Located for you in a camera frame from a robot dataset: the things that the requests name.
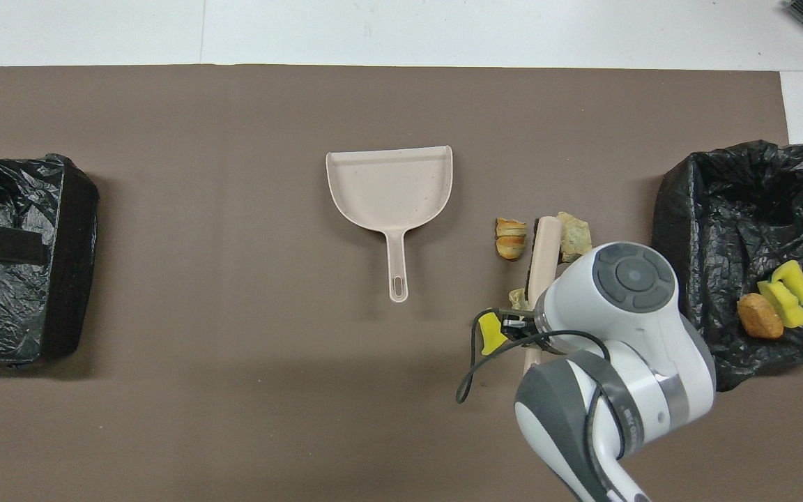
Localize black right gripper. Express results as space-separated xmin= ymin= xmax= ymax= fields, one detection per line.
xmin=503 ymin=310 xmax=547 ymax=349

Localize small yellow sponge scrap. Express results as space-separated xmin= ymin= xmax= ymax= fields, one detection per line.
xmin=478 ymin=312 xmax=507 ymax=356

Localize beige hand brush black bristles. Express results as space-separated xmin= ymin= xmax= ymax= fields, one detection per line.
xmin=521 ymin=216 xmax=564 ymax=377

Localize striped orange bread piece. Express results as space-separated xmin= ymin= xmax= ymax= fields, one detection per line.
xmin=495 ymin=218 xmax=528 ymax=261

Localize large pale bread chunk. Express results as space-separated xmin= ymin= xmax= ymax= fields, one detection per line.
xmin=556 ymin=211 xmax=593 ymax=264

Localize beige plastic dustpan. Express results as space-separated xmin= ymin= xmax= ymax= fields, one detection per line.
xmin=326 ymin=145 xmax=454 ymax=303

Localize brown bread roll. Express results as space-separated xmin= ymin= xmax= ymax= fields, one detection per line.
xmin=737 ymin=293 xmax=784 ymax=340

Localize yellow sponge with green side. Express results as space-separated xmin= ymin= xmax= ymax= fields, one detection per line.
xmin=757 ymin=279 xmax=803 ymax=328

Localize black bag lined trash bin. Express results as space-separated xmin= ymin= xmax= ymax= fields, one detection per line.
xmin=0 ymin=153 xmax=100 ymax=368
xmin=651 ymin=139 xmax=803 ymax=393

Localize brown table mat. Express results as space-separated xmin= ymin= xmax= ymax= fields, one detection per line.
xmin=0 ymin=65 xmax=803 ymax=502

